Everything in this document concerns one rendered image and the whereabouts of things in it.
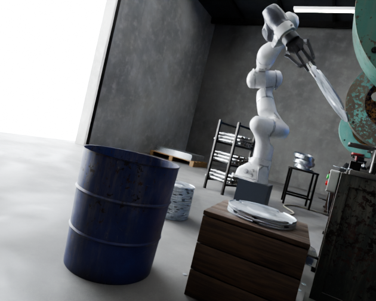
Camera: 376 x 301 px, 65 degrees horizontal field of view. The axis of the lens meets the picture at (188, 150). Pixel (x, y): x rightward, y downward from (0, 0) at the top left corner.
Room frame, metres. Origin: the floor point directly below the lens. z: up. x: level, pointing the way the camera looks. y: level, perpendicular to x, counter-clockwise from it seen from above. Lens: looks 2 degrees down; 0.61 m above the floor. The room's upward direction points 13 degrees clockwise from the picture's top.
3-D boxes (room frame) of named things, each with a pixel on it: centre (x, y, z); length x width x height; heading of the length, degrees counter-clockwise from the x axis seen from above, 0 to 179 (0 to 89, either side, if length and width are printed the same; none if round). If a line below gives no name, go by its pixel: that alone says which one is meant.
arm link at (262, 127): (1.78, -0.41, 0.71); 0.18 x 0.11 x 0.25; 110
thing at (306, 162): (4.48, -1.76, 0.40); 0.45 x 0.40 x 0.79; 165
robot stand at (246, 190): (1.79, -0.45, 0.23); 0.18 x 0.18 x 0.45; 67
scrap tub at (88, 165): (1.28, 0.23, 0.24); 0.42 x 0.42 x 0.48
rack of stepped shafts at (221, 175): (4.03, -0.58, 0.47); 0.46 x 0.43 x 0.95; 43
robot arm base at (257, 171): (1.81, -0.41, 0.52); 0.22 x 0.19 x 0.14; 67
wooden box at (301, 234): (1.26, -0.37, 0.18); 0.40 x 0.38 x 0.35; 69
